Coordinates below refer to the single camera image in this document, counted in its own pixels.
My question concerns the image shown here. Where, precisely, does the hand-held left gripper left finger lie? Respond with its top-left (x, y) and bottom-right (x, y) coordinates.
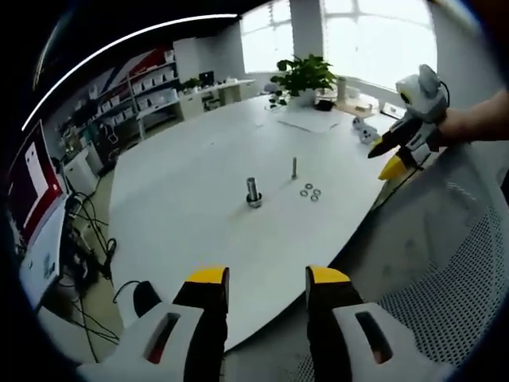
top-left (77, 265), bottom-right (231, 382)

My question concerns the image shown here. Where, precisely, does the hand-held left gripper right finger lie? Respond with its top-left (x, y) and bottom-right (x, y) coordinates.
top-left (305, 265), bottom-right (458, 382)

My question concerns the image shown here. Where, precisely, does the thick metal threaded stud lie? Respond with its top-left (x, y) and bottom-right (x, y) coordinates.
top-left (244, 177), bottom-right (264, 209)

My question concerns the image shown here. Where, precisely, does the person's right hand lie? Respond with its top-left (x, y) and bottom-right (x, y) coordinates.
top-left (438, 103), bottom-right (476, 146)

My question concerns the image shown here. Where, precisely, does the black computer mouse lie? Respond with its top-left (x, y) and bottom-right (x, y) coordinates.
top-left (133, 280), bottom-right (162, 319)

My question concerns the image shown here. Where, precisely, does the white paper sheet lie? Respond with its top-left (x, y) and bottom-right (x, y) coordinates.
top-left (278, 109), bottom-right (341, 134)

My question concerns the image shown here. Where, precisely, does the white mesh chair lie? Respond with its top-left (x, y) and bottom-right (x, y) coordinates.
top-left (226, 141), bottom-right (509, 382)

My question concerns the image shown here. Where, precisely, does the green potted plant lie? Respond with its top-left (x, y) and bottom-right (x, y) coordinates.
top-left (276, 54), bottom-right (339, 97)

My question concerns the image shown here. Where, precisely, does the white standing desk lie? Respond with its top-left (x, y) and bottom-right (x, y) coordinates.
top-left (17, 194), bottom-right (73, 312)

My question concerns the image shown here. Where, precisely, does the white background desk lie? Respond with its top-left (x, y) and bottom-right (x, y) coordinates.
top-left (178, 78), bottom-right (256, 117)

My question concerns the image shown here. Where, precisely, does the white cabinet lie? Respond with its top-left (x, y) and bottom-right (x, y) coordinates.
top-left (63, 149), bottom-right (99, 194)

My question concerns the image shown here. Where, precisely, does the computer monitor with red screen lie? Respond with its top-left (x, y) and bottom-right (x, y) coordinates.
top-left (7, 119), bottom-right (67, 244)

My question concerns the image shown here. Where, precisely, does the shelf with white bins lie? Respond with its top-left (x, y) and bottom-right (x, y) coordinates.
top-left (85, 59), bottom-right (181, 141)

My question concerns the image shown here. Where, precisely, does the ceiling light strip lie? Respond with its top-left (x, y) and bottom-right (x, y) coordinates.
top-left (21, 14), bottom-right (239, 131)

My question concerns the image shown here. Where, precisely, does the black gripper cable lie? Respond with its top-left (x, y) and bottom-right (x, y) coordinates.
top-left (436, 78), bottom-right (452, 109)

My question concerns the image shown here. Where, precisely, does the black mouse cable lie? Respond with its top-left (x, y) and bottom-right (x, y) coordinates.
top-left (112, 279), bottom-right (142, 304)

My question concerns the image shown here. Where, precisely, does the bundle of black cables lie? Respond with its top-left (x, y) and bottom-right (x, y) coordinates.
top-left (58, 192), bottom-right (121, 364)

